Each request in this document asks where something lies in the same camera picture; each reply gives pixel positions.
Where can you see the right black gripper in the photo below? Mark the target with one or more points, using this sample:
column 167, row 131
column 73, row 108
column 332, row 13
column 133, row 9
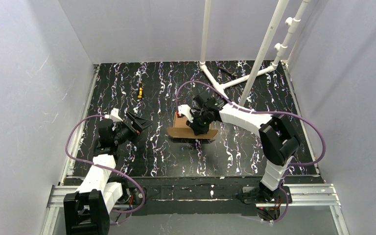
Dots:
column 199, row 122

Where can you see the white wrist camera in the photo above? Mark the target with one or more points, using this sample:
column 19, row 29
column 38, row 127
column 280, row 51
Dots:
column 184, row 111
column 114, row 115

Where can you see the brown cardboard box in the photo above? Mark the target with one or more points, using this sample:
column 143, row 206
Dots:
column 179, row 130

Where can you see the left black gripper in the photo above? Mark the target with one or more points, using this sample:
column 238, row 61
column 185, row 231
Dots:
column 132, row 126

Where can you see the white PVC pipe frame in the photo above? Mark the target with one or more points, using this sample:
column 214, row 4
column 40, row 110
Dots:
column 248, row 30

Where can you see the yellow black screwdriver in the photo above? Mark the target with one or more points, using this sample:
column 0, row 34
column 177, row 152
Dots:
column 140, row 91

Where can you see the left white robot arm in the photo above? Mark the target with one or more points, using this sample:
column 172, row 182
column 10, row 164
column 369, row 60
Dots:
column 87, row 210

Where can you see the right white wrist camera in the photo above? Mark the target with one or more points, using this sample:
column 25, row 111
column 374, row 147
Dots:
column 184, row 111

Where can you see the aluminium base frame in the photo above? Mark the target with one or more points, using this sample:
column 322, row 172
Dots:
column 183, row 171

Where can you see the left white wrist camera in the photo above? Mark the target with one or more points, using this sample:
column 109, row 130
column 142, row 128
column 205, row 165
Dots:
column 114, row 115

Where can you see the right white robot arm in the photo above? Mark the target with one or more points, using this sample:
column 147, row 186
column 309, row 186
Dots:
column 277, row 135

